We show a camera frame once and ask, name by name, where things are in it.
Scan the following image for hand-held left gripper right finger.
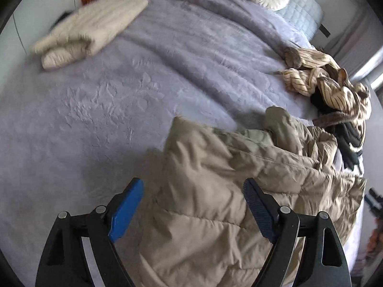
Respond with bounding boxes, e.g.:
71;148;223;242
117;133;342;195
243;178;352;287

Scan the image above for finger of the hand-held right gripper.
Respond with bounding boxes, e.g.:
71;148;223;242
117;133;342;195
363;188;383;213

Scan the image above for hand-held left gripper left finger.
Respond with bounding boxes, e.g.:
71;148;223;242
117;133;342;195
35;178;145;287

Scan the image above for khaki puffer jacket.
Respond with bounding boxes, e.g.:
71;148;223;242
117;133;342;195
138;106;367;287

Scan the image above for black folded garment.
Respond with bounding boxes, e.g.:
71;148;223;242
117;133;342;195
310;91;364;169

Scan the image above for cream striped garment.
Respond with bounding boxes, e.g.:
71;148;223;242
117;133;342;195
274;47;372;153

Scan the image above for purple bed blanket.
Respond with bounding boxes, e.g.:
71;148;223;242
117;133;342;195
0;0;364;287

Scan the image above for purple curtain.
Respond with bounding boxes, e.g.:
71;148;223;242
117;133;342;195
326;6;383;66

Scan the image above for cream folded sweater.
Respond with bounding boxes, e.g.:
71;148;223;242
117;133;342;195
31;0;149;70

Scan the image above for small black item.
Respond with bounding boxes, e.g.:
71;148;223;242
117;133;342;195
49;11;71;30

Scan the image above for grey quilted pillow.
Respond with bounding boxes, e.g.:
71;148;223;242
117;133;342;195
191;0;325;39

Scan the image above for white wardrobe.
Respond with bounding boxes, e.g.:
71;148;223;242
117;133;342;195
0;0;78;57

